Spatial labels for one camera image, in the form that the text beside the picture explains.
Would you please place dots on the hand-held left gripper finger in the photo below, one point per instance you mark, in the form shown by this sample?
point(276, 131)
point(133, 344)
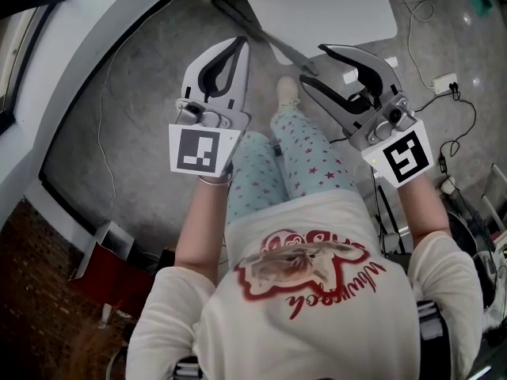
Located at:
point(194, 75)
point(241, 81)

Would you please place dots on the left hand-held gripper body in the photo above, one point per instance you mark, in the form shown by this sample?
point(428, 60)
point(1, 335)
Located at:
point(198, 149)

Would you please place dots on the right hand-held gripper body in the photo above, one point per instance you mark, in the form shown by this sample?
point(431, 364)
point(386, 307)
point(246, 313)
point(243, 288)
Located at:
point(404, 156)

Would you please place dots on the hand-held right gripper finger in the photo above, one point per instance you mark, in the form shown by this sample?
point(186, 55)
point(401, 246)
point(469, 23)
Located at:
point(340, 111)
point(382, 75)

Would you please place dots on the person's left forearm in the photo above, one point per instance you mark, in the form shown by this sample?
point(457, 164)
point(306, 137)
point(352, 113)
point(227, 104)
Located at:
point(202, 228)

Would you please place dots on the person's right forearm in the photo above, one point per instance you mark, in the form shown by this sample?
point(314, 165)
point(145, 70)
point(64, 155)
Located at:
point(424, 212)

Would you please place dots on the small black power adapter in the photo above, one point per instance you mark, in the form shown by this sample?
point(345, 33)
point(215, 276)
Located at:
point(443, 164)

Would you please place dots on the beige shoe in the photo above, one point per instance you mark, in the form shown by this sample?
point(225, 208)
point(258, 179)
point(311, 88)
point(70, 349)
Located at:
point(287, 91)

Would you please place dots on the person's right leg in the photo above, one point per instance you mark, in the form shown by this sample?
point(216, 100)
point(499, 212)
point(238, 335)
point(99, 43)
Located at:
point(309, 156)

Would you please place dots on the person's leg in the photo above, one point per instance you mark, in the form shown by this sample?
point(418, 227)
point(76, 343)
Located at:
point(253, 176)
point(309, 156)

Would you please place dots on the white power strip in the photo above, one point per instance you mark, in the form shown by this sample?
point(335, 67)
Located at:
point(443, 83)

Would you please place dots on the person's left leg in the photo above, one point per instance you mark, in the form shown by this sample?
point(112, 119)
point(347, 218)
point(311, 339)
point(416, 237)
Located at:
point(253, 176)

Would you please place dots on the black tripod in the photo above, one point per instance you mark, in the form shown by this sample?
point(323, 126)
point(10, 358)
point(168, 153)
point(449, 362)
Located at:
point(386, 220)

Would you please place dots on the white table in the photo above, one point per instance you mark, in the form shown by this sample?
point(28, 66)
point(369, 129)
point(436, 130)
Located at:
point(336, 18)

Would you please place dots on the white metal rack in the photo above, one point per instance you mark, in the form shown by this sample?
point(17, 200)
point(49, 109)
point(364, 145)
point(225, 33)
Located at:
point(495, 196)

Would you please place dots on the red box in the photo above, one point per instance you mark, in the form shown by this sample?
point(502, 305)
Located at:
point(115, 275)

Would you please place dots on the white printed shirt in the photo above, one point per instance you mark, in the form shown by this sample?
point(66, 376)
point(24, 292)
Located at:
point(301, 323)

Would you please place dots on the white curved frame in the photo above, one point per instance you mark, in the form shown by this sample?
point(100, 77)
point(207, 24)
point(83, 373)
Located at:
point(79, 54)

